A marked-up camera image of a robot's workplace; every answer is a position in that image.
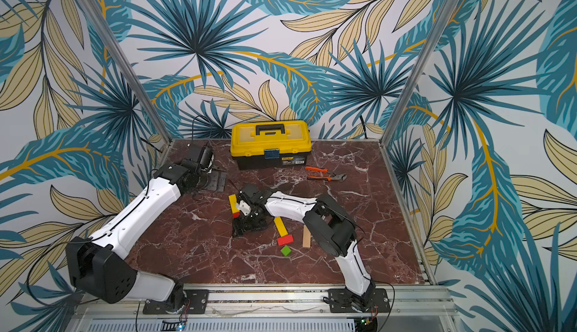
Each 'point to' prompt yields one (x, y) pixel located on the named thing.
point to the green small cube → (285, 250)
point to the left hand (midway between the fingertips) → (209, 182)
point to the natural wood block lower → (306, 236)
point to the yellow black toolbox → (259, 145)
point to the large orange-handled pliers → (327, 176)
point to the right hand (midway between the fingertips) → (241, 232)
